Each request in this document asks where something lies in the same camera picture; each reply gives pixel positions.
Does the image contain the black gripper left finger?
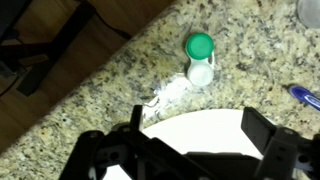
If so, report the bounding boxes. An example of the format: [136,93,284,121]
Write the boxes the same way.
[59,104,208,180]

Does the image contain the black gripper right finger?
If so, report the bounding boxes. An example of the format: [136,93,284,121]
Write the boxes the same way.
[240,106,320,180]

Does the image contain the green white contact lens case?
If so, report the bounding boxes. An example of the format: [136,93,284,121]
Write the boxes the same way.
[184,32,216,88]

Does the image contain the white oval sink basin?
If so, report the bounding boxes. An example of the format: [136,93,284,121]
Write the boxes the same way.
[102,108,268,180]

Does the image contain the black robot cart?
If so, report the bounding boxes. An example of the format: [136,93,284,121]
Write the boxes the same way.
[0,0,98,98]

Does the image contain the clear plastic bottle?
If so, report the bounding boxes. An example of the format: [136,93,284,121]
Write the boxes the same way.
[295,0,320,30]

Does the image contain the thin black floor cable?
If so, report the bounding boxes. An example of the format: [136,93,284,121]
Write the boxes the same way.
[92,9,133,40]

